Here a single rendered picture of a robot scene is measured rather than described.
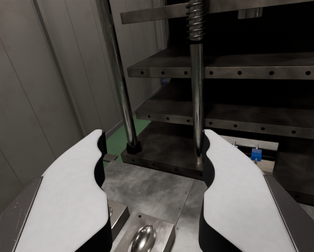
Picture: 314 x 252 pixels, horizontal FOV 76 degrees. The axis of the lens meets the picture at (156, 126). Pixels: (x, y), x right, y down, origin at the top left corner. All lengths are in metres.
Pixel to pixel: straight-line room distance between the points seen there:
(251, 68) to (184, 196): 0.60
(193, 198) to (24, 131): 1.72
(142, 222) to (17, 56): 1.80
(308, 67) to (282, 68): 0.08
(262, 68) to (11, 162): 2.05
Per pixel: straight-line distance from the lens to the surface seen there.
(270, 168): 1.13
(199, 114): 0.97
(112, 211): 0.89
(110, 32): 1.03
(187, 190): 0.98
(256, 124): 1.00
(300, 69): 0.92
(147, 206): 0.94
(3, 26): 2.19
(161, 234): 0.77
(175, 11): 0.97
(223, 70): 0.92
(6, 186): 2.27
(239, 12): 1.16
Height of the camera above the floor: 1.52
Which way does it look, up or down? 29 degrees down
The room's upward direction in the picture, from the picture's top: 8 degrees counter-clockwise
